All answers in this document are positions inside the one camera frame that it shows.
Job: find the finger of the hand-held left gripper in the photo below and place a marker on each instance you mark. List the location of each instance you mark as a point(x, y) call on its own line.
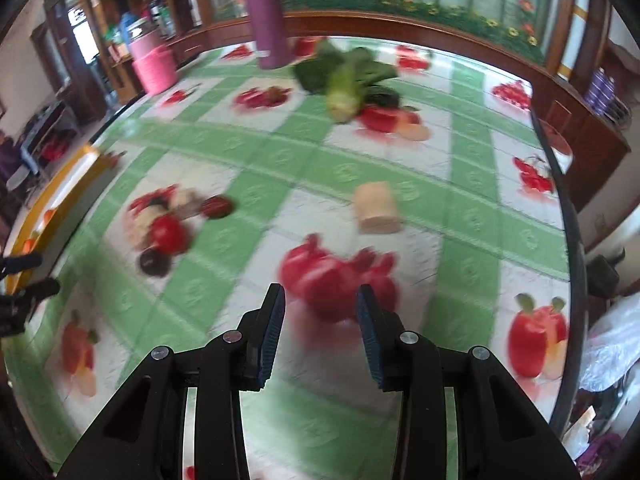
point(40, 290)
point(22, 262)

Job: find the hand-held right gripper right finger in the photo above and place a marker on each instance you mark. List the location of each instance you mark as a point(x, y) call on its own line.
point(370, 340)

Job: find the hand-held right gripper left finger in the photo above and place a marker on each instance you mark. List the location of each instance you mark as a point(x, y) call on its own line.
point(267, 340)

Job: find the orange tomato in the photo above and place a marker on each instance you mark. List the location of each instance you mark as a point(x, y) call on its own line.
point(28, 245)
point(47, 216)

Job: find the yellow tray with white liner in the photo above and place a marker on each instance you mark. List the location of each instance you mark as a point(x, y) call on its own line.
point(65, 185)

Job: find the large beige sugarcane chunk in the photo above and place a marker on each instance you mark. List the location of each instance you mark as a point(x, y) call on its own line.
point(377, 207)

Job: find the red tomato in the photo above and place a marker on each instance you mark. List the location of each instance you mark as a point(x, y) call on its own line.
point(167, 234)

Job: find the small dark red fruit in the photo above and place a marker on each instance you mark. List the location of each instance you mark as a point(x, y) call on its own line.
point(218, 206)

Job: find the dark purple passion fruit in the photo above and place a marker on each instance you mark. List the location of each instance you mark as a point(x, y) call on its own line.
point(159, 202)

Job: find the green fruit-print tablecloth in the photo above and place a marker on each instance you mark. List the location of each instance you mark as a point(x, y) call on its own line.
point(310, 160)

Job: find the pink plastic bucket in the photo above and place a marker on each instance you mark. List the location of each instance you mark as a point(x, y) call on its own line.
point(156, 67)

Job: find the white plastic bag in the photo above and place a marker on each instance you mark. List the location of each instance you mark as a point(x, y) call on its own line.
point(610, 340)

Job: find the purple cloth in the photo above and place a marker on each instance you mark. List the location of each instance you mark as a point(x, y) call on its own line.
point(597, 455)

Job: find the green bok choy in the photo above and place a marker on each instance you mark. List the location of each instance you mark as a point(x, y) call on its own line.
point(345, 80)

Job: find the wooden shelf unit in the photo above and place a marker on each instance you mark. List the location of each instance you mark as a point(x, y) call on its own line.
point(100, 0)

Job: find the wooden cabinet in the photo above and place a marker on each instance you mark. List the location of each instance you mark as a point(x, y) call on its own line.
point(590, 150)

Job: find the tall purple thermos bottle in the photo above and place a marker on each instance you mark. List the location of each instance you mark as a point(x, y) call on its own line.
point(267, 15)

